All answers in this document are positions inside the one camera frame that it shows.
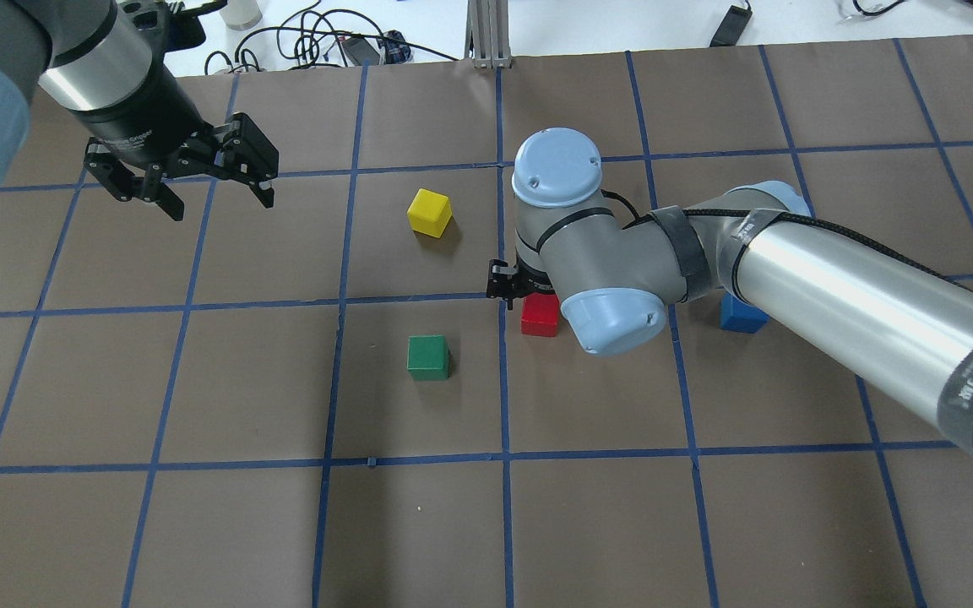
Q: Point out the red block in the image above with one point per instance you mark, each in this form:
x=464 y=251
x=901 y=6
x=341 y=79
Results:
x=540 y=315

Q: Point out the yellow block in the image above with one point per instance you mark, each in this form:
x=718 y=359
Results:
x=429 y=213

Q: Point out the green block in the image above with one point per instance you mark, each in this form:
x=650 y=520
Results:
x=428 y=358

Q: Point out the blue block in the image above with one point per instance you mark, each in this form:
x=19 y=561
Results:
x=739 y=317

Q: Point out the black power adapter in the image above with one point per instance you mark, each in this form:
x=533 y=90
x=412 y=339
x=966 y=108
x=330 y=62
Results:
x=733 y=24

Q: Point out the aluminium frame post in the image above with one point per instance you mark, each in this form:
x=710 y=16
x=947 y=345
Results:
x=487 y=42

